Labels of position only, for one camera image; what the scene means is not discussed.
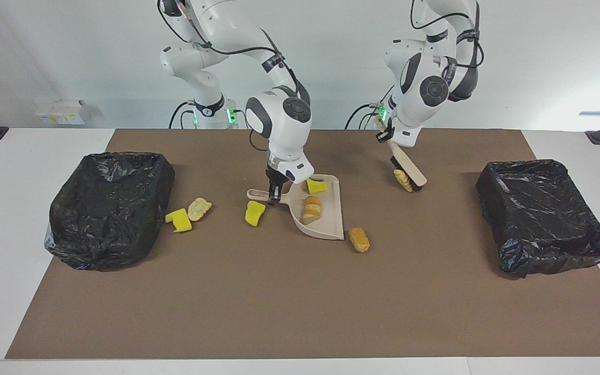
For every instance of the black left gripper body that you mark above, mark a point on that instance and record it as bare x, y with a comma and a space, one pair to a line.
383, 136

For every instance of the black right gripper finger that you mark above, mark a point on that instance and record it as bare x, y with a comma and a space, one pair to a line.
271, 197
278, 197

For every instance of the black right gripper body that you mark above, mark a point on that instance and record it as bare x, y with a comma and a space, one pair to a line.
276, 179

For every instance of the curved yellow sponge piece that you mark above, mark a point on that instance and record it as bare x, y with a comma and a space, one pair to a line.
254, 213

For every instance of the striped orange croissant toy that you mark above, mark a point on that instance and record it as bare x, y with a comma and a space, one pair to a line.
402, 180
311, 209

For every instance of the yellow and green sponge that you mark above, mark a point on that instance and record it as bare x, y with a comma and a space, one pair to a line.
315, 186

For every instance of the beige hand brush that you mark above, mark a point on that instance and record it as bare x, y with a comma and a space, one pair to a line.
409, 166

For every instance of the beige plastic dustpan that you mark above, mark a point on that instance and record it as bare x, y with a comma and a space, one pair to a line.
326, 213

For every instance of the beige pastry toy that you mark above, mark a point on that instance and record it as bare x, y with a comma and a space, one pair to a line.
199, 209

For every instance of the brown bread toy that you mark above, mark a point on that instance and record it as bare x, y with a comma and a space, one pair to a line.
359, 240

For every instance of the yellow sponge block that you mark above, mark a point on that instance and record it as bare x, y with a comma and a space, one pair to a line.
180, 221

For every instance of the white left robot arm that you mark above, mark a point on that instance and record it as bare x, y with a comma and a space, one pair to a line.
425, 88

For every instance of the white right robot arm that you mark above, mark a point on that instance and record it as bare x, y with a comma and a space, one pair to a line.
279, 120

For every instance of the black bag lined bin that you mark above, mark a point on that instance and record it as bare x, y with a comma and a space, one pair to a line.
539, 219
107, 208

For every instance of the brown table mat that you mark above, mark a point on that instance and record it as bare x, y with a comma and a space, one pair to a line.
300, 291

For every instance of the large white box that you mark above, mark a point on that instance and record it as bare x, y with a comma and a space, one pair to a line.
69, 112

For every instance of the small white box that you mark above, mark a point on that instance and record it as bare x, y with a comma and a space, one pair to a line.
45, 116

